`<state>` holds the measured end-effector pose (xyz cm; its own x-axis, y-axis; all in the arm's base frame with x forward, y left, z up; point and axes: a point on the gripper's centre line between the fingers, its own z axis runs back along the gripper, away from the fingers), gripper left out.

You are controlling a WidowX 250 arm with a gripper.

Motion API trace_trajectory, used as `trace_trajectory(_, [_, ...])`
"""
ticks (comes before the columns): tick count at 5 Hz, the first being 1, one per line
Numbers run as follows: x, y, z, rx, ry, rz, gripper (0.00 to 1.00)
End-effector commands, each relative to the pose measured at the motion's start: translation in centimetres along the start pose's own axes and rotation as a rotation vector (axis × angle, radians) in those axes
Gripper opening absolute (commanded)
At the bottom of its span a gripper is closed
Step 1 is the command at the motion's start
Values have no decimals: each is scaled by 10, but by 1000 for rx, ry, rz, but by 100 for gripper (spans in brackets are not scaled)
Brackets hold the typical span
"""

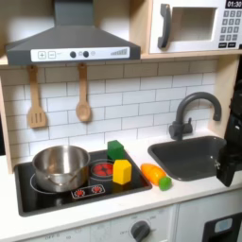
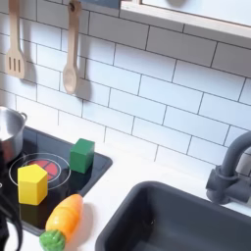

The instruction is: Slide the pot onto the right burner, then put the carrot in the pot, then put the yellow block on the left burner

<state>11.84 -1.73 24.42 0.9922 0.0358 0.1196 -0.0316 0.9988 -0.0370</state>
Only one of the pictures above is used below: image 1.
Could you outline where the green block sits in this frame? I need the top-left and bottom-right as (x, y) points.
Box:
(107, 139), (126, 161)

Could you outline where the yellow block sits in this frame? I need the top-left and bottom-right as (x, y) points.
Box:
(112, 159), (133, 186)

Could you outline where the black oven door panel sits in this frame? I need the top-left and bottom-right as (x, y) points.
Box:
(201, 212), (242, 242)

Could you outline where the dark grey sink basin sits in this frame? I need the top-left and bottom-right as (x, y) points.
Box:
(147, 135), (231, 182)

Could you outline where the wooden shelf board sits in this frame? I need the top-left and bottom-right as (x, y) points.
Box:
(140, 49), (242, 61)

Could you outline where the grey microwave door handle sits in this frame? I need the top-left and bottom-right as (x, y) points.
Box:
(157, 3), (173, 50)

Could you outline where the black toy stove top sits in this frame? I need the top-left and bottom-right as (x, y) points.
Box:
(13, 149), (153, 217)

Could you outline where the white kitchen cabinet front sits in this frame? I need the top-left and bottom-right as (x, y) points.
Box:
(18, 188), (242, 242)

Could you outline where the dark grey tap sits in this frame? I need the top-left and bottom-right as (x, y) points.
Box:
(168, 91), (223, 142)

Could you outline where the white toy microwave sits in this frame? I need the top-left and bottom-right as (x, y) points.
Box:
(148, 0), (242, 55)

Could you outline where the grey extractor hood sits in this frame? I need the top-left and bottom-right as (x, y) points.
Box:
(5, 0), (142, 67)

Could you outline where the dark grey oven knob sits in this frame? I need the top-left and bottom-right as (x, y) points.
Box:
(130, 220), (152, 242)

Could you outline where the wooden spoon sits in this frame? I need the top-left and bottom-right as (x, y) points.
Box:
(75, 62), (93, 124)

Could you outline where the steel pot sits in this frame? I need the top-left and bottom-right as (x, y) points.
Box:
(31, 145), (92, 194)

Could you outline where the orange toy carrot green top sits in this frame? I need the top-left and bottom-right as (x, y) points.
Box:
(140, 163), (173, 192)

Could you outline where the wooden slotted spatula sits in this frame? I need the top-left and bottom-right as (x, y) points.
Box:
(26, 64), (48, 130)

